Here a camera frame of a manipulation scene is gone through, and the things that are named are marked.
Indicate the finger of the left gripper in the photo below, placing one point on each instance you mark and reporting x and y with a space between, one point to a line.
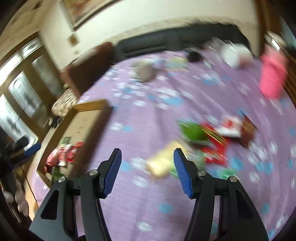
32 150

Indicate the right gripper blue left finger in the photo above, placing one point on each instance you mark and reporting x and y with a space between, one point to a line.
56 218

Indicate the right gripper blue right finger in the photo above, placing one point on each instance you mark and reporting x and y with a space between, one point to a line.
238 217

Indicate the pink snack packet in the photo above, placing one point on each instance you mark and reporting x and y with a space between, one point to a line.
62 155

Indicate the dark red snack bag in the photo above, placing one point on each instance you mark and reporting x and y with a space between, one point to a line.
248 130

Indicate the white red snack packet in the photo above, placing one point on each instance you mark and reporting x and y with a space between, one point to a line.
230 126

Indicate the left gloved hand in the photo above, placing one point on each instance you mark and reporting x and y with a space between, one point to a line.
19 198

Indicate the cardboard box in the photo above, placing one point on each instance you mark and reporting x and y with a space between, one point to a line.
84 123

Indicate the wooden glass door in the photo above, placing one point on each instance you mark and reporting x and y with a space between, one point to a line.
30 84

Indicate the brown armchair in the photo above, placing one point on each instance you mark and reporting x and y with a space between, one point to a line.
81 74

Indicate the purple floral tablecloth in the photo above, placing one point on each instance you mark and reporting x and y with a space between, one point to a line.
147 122

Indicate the white ceramic mug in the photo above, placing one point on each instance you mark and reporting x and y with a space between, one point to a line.
143 70

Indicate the green notebook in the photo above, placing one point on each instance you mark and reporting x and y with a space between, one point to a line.
176 64

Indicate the pink knit-sleeved thermos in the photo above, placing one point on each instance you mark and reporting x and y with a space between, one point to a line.
274 66

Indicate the white plastic jar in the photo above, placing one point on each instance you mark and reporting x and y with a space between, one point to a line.
236 55

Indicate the small black box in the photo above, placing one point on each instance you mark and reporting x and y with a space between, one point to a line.
194 56

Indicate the black sofa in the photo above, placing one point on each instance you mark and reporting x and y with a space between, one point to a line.
178 39

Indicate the framed wall picture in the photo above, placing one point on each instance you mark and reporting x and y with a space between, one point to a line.
78 12

